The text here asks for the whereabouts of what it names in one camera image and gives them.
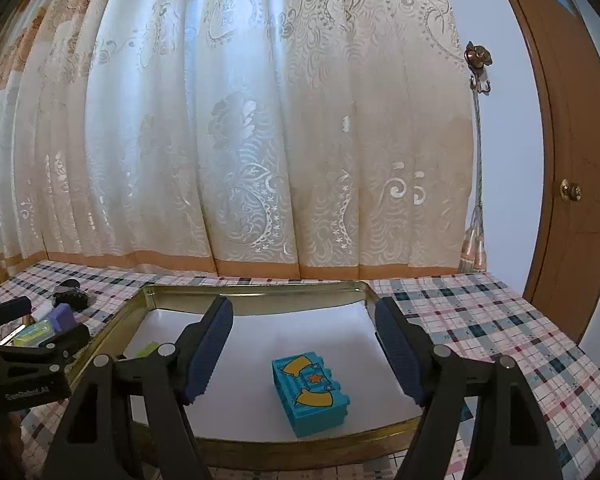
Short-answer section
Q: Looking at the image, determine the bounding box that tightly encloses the green label plastic case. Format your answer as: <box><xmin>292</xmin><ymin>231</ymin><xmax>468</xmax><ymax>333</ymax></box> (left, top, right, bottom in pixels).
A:
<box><xmin>12</xmin><ymin>320</ymin><xmax>55</xmax><ymax>348</ymax></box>

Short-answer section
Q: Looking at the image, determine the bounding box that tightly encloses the purple rectangular block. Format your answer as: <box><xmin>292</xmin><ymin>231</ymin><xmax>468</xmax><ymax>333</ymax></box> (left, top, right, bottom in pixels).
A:
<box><xmin>45</xmin><ymin>304</ymin><xmax>76</xmax><ymax>334</ymax></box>

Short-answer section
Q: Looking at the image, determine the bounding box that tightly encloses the teal toy brick block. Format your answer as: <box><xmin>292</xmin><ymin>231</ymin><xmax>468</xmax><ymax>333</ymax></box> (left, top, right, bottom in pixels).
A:
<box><xmin>271</xmin><ymin>351</ymin><xmax>350</xmax><ymax>438</ymax></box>

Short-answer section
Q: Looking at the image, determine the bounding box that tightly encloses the green soccer toy block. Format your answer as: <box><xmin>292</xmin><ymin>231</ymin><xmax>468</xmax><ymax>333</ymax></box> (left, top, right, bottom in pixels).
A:
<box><xmin>135</xmin><ymin>341</ymin><xmax>160</xmax><ymax>359</ymax></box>

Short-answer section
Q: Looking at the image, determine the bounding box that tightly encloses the white power adapter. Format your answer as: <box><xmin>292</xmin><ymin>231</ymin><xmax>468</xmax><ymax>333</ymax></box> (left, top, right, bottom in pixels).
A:
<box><xmin>31</xmin><ymin>302</ymin><xmax>54</xmax><ymax>323</ymax></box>

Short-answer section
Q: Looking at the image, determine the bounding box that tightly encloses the black hair claw clip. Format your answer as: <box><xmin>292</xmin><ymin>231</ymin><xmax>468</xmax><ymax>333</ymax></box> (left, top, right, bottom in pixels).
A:
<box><xmin>52</xmin><ymin>278</ymin><xmax>91</xmax><ymax>312</ymax></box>

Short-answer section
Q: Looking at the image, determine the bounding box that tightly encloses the brown wooden door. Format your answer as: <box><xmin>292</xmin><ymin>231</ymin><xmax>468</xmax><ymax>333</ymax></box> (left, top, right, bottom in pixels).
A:
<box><xmin>508</xmin><ymin>0</ymin><xmax>600</xmax><ymax>341</ymax></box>

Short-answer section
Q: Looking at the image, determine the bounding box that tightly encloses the gold metal tin tray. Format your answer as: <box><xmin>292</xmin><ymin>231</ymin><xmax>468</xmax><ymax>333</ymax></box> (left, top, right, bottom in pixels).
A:
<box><xmin>68</xmin><ymin>281</ymin><xmax>422</xmax><ymax>471</ymax></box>

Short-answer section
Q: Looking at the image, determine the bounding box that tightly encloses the brass door knob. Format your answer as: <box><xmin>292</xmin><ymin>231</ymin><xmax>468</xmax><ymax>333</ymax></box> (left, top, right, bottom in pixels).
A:
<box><xmin>559</xmin><ymin>179</ymin><xmax>582</xmax><ymax>202</ymax></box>

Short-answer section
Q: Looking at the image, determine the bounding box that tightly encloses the cream floral curtain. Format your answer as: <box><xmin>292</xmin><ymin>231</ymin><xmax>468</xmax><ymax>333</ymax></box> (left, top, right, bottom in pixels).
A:
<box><xmin>0</xmin><ymin>0</ymin><xmax>474</xmax><ymax>283</ymax></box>

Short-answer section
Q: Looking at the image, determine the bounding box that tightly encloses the curtain tieback tassel cord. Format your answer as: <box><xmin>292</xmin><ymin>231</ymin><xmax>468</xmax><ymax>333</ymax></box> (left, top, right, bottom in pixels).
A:
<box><xmin>456</xmin><ymin>84</ymin><xmax>488</xmax><ymax>276</ymax></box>

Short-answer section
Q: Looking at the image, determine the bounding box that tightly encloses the brass wall hook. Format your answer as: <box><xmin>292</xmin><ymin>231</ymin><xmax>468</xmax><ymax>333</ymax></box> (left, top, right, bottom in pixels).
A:
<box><xmin>464</xmin><ymin>41</ymin><xmax>493</xmax><ymax>96</ymax></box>

